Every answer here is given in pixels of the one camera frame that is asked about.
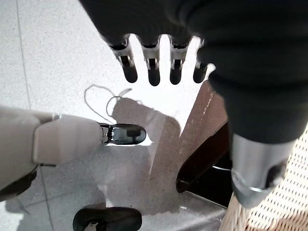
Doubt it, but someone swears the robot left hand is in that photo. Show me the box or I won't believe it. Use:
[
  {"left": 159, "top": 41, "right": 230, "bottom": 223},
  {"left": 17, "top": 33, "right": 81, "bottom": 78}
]
[{"left": 79, "top": 0, "right": 308, "bottom": 209}]

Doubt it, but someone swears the dark brown curved furniture part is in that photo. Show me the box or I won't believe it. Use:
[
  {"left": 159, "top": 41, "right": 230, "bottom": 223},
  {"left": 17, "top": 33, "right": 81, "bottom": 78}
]
[{"left": 176, "top": 121, "right": 232, "bottom": 193}]

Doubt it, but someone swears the brown frayed cloth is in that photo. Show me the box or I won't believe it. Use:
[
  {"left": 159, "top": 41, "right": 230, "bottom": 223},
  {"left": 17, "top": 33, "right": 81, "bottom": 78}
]
[{"left": 112, "top": 80, "right": 229, "bottom": 215}]

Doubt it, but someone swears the dark robot foot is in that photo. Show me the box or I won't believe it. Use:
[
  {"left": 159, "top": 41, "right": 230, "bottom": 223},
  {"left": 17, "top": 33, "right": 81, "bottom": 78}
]
[
  {"left": 72, "top": 206, "right": 143, "bottom": 231},
  {"left": 98, "top": 123, "right": 147, "bottom": 146}
]

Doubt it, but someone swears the thin grey thread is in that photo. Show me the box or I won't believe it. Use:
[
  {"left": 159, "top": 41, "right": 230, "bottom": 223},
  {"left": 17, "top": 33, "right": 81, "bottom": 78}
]
[{"left": 84, "top": 84, "right": 133, "bottom": 125}]

